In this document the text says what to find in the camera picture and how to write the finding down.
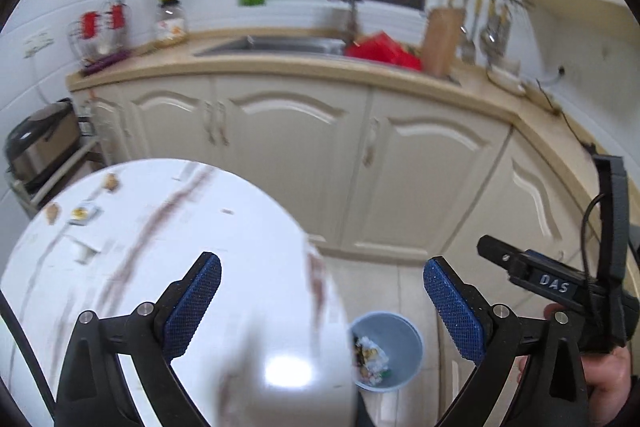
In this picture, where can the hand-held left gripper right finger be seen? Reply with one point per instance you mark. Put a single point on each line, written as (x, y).
(452, 307)

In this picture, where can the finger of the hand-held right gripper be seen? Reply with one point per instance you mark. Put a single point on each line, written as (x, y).
(497, 252)

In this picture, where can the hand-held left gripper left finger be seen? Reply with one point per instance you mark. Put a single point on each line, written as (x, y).
(192, 302)

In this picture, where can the light blue bin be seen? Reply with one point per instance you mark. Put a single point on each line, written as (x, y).
(400, 337)

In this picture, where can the person's right hand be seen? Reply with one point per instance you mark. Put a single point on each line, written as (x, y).
(607, 377)

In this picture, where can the heap of crumpled wrappers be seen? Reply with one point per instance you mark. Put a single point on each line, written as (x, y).
(372, 357)

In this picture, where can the white plastic piece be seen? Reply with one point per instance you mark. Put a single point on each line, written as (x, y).
(83, 250)

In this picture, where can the small yellow packet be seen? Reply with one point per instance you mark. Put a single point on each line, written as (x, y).
(84, 213)

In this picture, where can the walnut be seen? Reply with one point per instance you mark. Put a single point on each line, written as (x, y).
(51, 212)
(111, 182)

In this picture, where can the white plate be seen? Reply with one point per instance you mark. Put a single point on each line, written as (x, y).
(506, 79)

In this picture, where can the grey storage cart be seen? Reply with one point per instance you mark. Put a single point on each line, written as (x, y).
(75, 172)

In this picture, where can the metal spatula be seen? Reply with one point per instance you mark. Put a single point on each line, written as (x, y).
(467, 44)

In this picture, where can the metal ladle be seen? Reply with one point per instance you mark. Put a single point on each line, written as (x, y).
(491, 38)

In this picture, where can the wooden cutting board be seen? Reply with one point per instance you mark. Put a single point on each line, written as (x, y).
(442, 42)

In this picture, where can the black and silver rice cooker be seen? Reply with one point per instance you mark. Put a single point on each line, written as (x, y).
(42, 142)

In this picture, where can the red plastic basin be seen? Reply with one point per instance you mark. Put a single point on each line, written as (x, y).
(382, 52)

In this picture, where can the purple drip tray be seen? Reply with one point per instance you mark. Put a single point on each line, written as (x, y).
(105, 63)

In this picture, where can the beige countertop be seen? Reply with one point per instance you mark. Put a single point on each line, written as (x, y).
(300, 64)

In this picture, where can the large clear jar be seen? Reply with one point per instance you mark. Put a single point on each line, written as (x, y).
(171, 27)

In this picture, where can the metal faucet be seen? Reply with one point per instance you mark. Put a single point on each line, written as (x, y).
(352, 17)

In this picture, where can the red cup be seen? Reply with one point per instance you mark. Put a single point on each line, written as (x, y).
(118, 17)
(90, 24)

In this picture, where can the white wall socket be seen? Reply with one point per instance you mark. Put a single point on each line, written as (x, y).
(37, 43)

